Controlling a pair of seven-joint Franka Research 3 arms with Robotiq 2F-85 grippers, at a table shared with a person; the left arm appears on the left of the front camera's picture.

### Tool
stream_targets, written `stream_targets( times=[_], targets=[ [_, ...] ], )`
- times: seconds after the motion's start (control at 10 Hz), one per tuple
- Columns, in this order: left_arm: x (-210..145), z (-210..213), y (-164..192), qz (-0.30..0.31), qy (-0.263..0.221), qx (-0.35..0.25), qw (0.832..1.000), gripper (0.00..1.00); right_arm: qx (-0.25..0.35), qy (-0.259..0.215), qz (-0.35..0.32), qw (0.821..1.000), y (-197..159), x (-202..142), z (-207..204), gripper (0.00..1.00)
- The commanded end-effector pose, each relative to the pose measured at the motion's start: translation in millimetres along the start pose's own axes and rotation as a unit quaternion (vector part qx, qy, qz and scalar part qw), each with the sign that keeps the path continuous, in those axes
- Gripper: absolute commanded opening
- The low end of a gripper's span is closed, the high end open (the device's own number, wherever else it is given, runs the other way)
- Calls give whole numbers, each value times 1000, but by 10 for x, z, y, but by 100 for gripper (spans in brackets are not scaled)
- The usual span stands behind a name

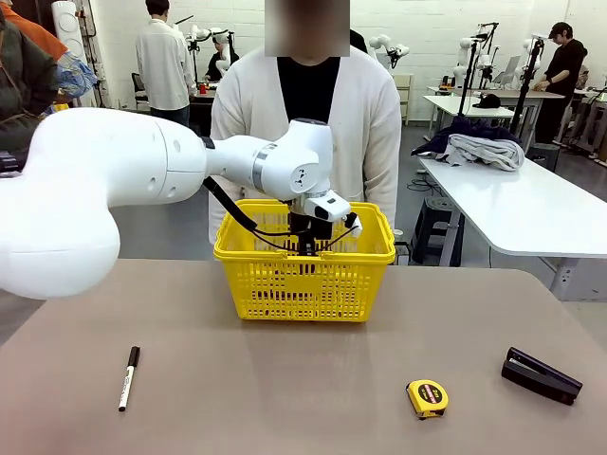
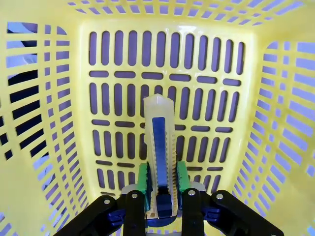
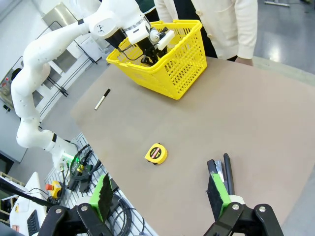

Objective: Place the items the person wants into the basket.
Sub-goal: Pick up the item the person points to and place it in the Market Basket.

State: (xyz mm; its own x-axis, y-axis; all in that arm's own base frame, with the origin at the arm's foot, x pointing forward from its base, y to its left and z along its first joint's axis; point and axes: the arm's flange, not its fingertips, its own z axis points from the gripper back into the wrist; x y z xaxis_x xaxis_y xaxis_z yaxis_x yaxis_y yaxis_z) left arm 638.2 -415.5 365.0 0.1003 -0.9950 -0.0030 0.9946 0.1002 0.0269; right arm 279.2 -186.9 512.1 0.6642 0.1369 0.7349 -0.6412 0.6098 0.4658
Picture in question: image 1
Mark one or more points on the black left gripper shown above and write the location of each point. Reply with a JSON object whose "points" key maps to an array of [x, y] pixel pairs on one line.
{"points": [[322, 230]]}

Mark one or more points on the yellow tape measure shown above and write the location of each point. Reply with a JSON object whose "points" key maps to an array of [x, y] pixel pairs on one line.
{"points": [[429, 398]]}

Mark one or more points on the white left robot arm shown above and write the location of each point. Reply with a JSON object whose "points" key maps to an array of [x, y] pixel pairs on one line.
{"points": [[71, 189]]}

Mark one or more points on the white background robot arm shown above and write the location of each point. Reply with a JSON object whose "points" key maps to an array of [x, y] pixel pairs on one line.
{"points": [[462, 61], [204, 34], [386, 47]]}

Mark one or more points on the yellow plastic shopping basket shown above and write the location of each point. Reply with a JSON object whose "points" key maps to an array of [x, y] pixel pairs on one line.
{"points": [[303, 294]]}

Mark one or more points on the person in white cardigan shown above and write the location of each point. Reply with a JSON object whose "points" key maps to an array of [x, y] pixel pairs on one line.
{"points": [[370, 118]]}

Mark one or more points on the background person in black shirt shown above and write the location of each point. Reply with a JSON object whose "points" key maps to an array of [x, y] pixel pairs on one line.
{"points": [[358, 42]]}

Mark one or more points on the background person in white shirt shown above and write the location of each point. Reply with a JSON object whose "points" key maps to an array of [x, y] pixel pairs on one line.
{"points": [[163, 61]]}

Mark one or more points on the background person black clothes cap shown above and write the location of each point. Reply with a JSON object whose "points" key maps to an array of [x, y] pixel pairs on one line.
{"points": [[564, 76]]}

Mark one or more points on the dark grey plastic stool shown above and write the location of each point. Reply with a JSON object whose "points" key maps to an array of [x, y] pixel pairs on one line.
{"points": [[434, 227]]}

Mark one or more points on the pile of clothes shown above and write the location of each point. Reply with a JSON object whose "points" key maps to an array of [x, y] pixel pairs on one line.
{"points": [[467, 125]]}

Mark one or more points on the grey white clothes pile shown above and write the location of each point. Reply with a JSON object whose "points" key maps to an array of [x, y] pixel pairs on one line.
{"points": [[488, 149]]}

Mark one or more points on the white background table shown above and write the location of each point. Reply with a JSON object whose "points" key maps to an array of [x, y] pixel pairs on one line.
{"points": [[465, 106]]}

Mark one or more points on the white marker pen black cap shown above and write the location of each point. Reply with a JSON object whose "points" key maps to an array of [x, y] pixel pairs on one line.
{"points": [[128, 384]]}

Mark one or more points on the dark office chair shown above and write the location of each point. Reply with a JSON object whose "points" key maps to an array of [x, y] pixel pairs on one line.
{"points": [[141, 90]]}

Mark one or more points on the black tripod stand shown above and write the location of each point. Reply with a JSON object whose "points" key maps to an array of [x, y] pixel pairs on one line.
{"points": [[469, 71], [528, 80]]}

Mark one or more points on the small grey plastic stool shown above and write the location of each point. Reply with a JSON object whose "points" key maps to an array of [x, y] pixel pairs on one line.
{"points": [[544, 154]]}

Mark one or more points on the wooden top background desk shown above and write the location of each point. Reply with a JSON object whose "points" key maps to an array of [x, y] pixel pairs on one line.
{"points": [[521, 94]]}

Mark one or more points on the black stapler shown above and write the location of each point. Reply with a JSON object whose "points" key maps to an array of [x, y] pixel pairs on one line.
{"points": [[540, 381]]}

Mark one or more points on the blue patterned garment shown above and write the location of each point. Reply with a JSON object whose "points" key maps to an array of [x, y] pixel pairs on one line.
{"points": [[76, 76]]}

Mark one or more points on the white tower appliance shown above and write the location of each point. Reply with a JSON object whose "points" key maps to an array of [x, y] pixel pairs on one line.
{"points": [[68, 28]]}

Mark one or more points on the figure in dark padded jacket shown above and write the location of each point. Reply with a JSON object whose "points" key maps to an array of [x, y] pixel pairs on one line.
{"points": [[23, 85]]}

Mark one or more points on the orange garment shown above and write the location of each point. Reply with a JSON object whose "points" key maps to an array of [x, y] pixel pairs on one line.
{"points": [[45, 35]]}

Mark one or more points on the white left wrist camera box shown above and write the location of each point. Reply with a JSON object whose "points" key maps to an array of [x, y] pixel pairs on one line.
{"points": [[327, 206]]}

